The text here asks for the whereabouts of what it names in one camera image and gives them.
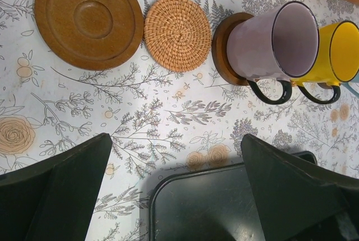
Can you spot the dark brown wooden coaster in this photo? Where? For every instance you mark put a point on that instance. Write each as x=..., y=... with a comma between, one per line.
x=219, y=48
x=91, y=34

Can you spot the yellow mug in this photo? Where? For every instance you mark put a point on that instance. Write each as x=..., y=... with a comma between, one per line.
x=336, y=61

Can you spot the black serving tray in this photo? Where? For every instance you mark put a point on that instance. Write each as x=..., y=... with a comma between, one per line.
x=211, y=204

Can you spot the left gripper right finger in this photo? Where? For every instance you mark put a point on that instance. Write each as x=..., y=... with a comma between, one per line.
x=296, y=199

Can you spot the purple mug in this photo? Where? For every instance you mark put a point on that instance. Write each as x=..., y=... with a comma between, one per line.
x=281, y=44

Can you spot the woven rattan coaster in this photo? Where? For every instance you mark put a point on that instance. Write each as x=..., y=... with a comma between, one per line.
x=177, y=34

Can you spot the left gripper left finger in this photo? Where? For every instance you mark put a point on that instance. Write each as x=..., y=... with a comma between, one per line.
x=54, y=199

